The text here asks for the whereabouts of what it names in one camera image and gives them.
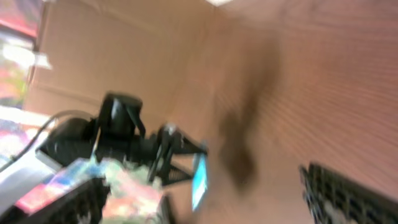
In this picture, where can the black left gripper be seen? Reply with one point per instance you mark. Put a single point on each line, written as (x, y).
(121, 135)

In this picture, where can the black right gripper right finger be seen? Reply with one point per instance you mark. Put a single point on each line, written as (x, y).
(332, 197)

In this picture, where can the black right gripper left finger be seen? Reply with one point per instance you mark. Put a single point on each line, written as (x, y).
(55, 203)

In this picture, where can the brown cardboard side panel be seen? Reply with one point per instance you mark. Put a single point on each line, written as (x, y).
(141, 48)

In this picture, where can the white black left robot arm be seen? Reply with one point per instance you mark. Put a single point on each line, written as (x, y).
(97, 169)

